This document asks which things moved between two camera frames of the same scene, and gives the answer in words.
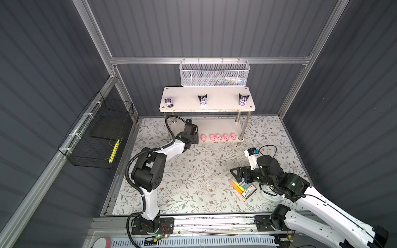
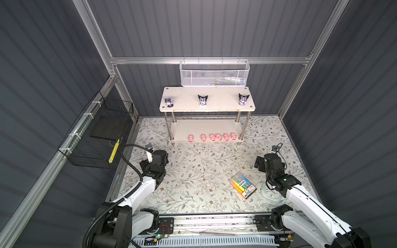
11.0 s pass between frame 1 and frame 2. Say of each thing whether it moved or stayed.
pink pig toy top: stayed
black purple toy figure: stayed
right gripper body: moved
